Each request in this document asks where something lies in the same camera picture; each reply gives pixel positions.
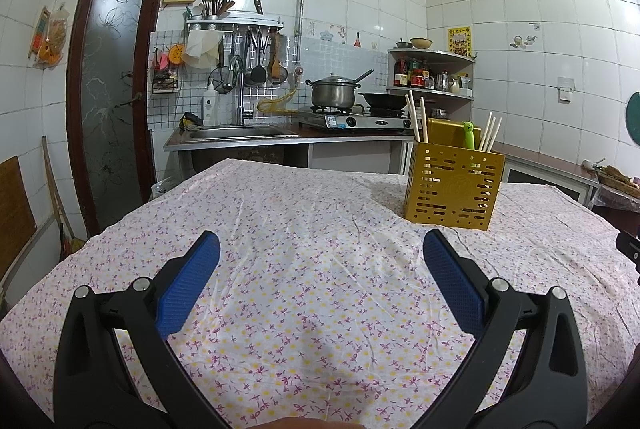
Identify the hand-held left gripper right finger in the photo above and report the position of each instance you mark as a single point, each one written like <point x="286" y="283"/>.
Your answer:
<point x="452" y="284"/>

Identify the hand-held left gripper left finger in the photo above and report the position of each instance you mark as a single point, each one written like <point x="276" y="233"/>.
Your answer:
<point x="187" y="284"/>

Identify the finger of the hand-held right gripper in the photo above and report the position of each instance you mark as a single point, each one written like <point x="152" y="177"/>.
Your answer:
<point x="631" y="249"/>

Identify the yellow perforated utensil holder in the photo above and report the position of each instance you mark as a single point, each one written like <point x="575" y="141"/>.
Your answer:
<point x="450" y="189"/>

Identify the floral tablecloth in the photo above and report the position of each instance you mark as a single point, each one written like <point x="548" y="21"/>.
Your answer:
<point x="300" y="219"/>

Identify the green round board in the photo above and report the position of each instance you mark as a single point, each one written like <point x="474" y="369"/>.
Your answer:
<point x="635" y="115"/>

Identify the stainless steel sink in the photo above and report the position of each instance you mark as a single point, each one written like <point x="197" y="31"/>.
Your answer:
<point x="245" y="132"/>

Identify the black yellow sponge cloth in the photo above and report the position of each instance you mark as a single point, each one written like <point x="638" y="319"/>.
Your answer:
<point x="191" y="121"/>

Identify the white soap bottle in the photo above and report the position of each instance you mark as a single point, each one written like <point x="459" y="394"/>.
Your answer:
<point x="210" y="106"/>

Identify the white corner shelf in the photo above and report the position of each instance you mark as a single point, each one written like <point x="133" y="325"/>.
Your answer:
<point x="455" y="101"/>

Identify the wooden board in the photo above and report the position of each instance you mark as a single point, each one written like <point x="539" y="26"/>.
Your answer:
<point x="15" y="214"/>

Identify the brown framed frosted glass door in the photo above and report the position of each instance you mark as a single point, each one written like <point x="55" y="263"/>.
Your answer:
<point x="115" y="109"/>

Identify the chrome faucet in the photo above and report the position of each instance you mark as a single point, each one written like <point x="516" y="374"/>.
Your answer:
<point x="241" y="99"/>

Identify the gas stove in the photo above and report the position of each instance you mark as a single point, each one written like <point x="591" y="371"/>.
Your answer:
<point x="350" y="120"/>

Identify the black wok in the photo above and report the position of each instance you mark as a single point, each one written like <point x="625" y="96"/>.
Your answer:
<point x="382" y="100"/>

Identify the small metal kettle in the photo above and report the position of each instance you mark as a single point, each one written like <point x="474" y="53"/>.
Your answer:
<point x="442" y="82"/>

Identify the row of sauce bottles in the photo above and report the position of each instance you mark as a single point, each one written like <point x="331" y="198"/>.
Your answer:
<point x="411" y="76"/>

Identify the black spatula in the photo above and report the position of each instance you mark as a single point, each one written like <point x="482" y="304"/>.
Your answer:
<point x="258" y="73"/>

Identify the steel cooking pot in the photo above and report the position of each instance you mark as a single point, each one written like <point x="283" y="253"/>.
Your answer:
<point x="332" y="94"/>

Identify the hanging white cloth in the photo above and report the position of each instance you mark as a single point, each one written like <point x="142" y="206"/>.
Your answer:
<point x="201" y="51"/>

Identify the beige bowl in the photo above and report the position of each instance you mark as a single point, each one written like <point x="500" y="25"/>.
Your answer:
<point x="421" y="43"/>

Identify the small dark bowl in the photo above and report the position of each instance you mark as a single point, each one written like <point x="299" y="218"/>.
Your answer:
<point x="404" y="44"/>

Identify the utensil cup on rack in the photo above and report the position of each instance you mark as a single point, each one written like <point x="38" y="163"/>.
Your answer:
<point x="216" y="9"/>

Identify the hanging orange bag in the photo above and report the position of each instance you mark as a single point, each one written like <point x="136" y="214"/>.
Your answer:
<point x="49" y="39"/>

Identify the kitchen knife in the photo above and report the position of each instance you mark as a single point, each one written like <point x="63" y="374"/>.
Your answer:
<point x="258" y="6"/>

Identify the white wall switch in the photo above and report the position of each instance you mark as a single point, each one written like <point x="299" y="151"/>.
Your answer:
<point x="566" y="91"/>

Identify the wall hooks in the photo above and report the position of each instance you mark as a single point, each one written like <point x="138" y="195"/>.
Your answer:
<point x="524" y="40"/>

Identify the yellow wall poster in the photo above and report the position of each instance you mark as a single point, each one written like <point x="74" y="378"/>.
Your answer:
<point x="459" y="42"/>

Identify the metal wall rack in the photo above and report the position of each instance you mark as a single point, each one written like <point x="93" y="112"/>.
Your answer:
<point x="235" y="24"/>

